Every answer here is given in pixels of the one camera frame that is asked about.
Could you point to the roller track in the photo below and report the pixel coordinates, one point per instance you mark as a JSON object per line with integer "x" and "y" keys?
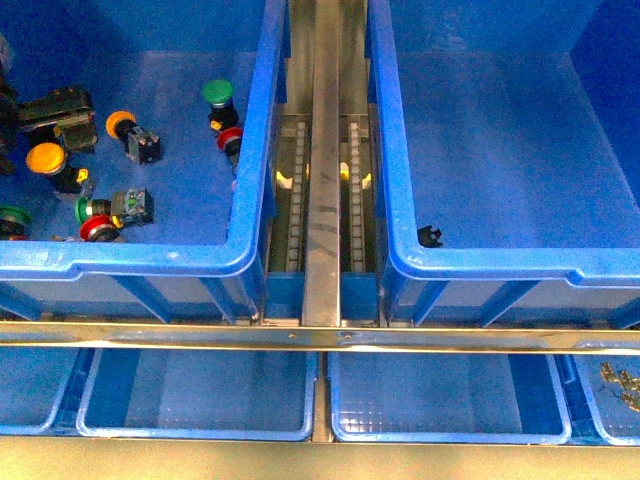
{"x": 357, "y": 242}
{"x": 295, "y": 227}

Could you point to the steel front rail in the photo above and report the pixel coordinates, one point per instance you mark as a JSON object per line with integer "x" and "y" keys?
{"x": 320, "y": 339}

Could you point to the lower blue tray with clips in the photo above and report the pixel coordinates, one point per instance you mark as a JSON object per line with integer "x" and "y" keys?
{"x": 613, "y": 422}

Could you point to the orange-yellow button with block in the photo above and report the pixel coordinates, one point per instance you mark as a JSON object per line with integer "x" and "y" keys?
{"x": 140, "y": 145}

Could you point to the small black clip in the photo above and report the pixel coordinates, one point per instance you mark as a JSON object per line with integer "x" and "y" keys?
{"x": 428, "y": 237}

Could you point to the lower blue tray middle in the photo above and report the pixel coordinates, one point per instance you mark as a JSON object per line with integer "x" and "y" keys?
{"x": 447, "y": 398}

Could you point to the middle large blue bin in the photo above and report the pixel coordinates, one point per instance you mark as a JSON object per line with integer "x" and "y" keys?
{"x": 513, "y": 127}

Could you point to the right roller track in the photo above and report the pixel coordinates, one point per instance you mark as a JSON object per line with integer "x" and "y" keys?
{"x": 357, "y": 242}

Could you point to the steel divider beam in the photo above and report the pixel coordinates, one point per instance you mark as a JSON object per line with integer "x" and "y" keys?
{"x": 321, "y": 302}

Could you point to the green button front left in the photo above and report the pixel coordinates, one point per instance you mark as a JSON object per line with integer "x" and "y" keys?
{"x": 14, "y": 222}

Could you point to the lower blue tray far left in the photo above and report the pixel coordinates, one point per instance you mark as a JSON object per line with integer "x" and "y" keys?
{"x": 34, "y": 381}

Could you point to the yellow mushroom push button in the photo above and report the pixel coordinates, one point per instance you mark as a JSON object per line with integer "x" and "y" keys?
{"x": 50, "y": 159}

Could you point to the pile of metal clips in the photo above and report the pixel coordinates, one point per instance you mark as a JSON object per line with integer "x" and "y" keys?
{"x": 629, "y": 384}

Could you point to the red button near wall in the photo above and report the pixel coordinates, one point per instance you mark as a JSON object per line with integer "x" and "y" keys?
{"x": 229, "y": 142}

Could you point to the left roller track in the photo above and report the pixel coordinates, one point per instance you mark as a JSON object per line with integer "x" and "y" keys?
{"x": 295, "y": 227}

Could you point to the green button near wall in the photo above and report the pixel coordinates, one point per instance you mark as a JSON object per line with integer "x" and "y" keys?
{"x": 218, "y": 93}

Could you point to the large blue bin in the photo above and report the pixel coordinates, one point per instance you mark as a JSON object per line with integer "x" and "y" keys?
{"x": 513, "y": 127}
{"x": 202, "y": 256}

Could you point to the green button with block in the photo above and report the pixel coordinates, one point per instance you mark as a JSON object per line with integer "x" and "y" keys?
{"x": 125, "y": 208}

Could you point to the red button front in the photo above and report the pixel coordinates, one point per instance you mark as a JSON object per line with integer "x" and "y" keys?
{"x": 100, "y": 228}

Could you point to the left large blue bin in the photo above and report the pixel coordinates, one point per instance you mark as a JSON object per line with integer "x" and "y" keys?
{"x": 202, "y": 256}

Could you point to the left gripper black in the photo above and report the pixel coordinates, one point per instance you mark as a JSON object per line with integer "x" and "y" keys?
{"x": 65, "y": 114}

